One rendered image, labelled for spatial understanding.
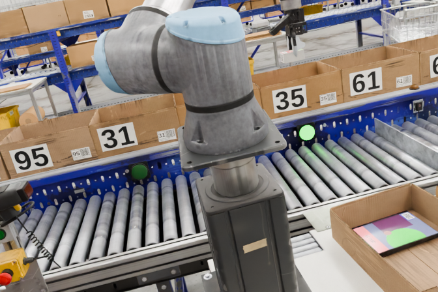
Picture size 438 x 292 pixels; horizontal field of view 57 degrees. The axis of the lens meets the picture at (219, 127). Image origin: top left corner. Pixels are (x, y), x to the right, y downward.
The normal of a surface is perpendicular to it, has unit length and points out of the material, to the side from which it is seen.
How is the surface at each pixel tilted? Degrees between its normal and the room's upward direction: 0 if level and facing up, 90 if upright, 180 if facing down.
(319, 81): 90
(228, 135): 75
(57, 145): 91
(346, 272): 0
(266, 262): 90
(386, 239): 0
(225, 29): 89
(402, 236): 0
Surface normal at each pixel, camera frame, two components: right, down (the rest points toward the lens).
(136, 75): -0.41, 0.50
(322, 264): -0.18, -0.93
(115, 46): -0.44, -0.31
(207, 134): -0.43, 0.11
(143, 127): 0.15, 0.31
